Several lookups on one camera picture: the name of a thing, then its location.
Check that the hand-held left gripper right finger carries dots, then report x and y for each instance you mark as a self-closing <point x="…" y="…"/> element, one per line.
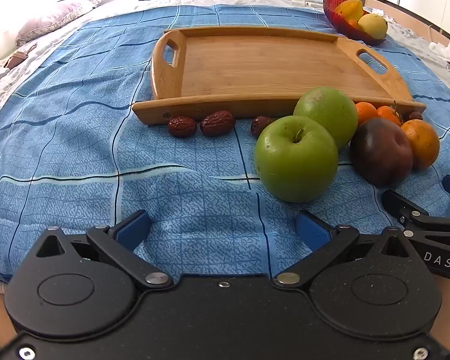
<point x="311" y="229"/>

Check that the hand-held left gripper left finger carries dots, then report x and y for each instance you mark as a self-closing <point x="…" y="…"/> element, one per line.
<point x="133" y="229"/>

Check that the dark purple plum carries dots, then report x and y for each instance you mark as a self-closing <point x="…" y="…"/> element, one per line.
<point x="380" y="153"/>

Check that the large dull orange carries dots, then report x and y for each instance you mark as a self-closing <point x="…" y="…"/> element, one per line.
<point x="423" y="144"/>

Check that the shiny green apple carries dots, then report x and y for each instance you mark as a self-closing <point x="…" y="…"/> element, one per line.
<point x="292" y="165"/>

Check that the small tangerine with leaf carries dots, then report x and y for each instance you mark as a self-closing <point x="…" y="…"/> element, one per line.
<point x="389" y="115"/>

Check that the red date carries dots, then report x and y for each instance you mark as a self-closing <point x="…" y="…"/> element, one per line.
<point x="415" y="116"/>
<point x="260" y="125"/>
<point x="182" y="126"/>
<point x="217" y="123"/>

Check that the matte green apple pale patch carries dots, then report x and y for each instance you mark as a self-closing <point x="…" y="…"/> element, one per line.
<point x="330" y="108"/>

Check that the blue checked blanket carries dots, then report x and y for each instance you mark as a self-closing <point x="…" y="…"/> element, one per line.
<point x="78" y="138"/>

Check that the white cloth pile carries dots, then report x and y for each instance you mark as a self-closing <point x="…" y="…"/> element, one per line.
<point x="444" y="58"/>

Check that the yellow mango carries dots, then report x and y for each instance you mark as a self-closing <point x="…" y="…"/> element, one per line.
<point x="373" y="26"/>

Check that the red glass bowl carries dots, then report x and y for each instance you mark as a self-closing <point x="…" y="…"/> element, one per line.
<point x="341" y="24"/>

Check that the pale floral bed sheet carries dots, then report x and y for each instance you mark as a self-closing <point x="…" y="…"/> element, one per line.
<point x="30" y="71"/>

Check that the yellow-orange mango in bowl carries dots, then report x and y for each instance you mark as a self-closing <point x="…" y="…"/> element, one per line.
<point x="350" y="9"/>

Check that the pink brown garment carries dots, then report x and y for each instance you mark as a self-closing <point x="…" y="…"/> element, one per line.
<point x="17" y="57"/>

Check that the small white box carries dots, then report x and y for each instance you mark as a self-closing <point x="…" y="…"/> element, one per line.
<point x="314" y="4"/>
<point x="298" y="2"/>

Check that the purple floral pillow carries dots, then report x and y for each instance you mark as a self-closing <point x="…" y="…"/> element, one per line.
<point x="56" y="17"/>

